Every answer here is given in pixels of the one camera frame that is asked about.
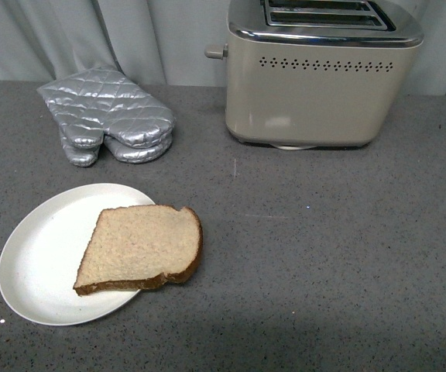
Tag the silver quilted oven mitt upper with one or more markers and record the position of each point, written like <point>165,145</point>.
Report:
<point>100,102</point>

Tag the brown bread slice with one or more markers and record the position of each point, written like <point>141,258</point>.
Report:
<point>140,247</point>

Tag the beige two-slot toaster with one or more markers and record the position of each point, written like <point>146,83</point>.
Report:
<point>314,73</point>

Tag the grey pleated curtain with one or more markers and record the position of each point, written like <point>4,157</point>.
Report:
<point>160,42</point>

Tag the white round plate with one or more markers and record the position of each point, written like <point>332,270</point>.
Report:
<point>40,259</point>

